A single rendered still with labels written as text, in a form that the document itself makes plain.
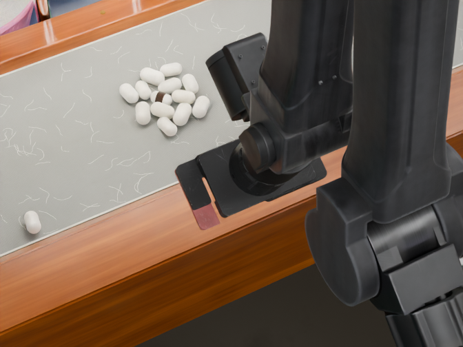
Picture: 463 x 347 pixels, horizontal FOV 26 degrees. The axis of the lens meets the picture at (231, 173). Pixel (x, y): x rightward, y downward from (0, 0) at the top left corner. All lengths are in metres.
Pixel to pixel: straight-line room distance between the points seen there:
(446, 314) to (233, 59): 0.30
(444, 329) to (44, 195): 0.79
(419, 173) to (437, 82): 0.08
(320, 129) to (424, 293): 0.17
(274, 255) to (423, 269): 0.71
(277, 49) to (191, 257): 0.60
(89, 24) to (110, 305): 0.46
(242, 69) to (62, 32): 0.72
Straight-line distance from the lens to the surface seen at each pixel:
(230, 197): 0.96
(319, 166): 1.01
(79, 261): 1.29
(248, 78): 0.86
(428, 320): 0.71
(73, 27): 1.55
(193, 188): 0.97
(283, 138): 0.77
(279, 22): 0.73
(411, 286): 0.71
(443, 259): 0.72
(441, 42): 0.61
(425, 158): 0.67
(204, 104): 1.44
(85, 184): 1.39
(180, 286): 1.35
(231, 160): 0.95
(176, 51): 1.53
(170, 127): 1.41
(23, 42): 1.54
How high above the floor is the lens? 1.86
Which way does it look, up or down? 54 degrees down
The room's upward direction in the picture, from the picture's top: straight up
